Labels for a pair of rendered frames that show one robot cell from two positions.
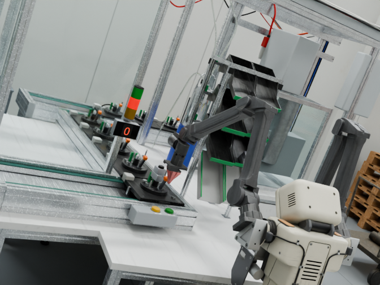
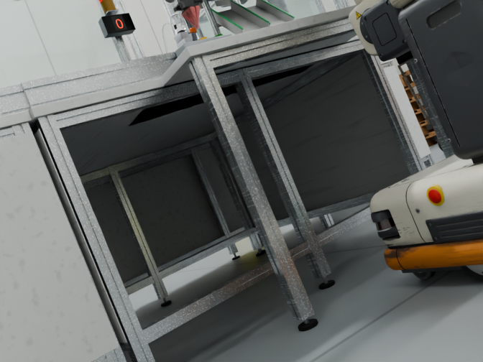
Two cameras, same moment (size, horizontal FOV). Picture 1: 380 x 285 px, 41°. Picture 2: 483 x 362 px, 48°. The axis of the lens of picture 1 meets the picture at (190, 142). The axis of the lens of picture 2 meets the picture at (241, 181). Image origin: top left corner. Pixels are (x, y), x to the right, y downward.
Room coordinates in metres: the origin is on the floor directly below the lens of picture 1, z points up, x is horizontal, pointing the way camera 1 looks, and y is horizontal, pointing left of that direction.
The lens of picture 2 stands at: (0.22, 0.17, 0.44)
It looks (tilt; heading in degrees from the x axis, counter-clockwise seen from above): 1 degrees up; 358
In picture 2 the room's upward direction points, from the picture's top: 23 degrees counter-clockwise
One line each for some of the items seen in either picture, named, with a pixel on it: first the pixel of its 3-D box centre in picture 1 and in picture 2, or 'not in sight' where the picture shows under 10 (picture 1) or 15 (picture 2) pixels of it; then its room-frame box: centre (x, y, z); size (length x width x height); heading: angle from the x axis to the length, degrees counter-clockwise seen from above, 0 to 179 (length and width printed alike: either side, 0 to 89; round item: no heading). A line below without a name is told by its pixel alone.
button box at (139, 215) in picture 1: (153, 216); (206, 49); (2.11, 0.04, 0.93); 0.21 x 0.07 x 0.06; 124
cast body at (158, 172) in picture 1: (158, 171); (182, 40); (2.34, 0.09, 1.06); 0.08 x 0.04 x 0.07; 34
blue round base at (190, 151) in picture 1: (183, 145); not in sight; (3.33, 0.03, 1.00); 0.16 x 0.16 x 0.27
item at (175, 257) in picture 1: (185, 236); (259, 62); (2.23, -0.14, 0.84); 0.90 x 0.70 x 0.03; 116
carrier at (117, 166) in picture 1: (136, 160); not in sight; (2.55, 0.23, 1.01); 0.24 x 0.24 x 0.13; 34
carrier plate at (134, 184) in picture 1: (152, 191); not in sight; (2.34, 0.09, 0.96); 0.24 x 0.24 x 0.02; 34
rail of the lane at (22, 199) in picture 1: (108, 208); (154, 71); (2.06, 0.23, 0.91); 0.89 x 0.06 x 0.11; 124
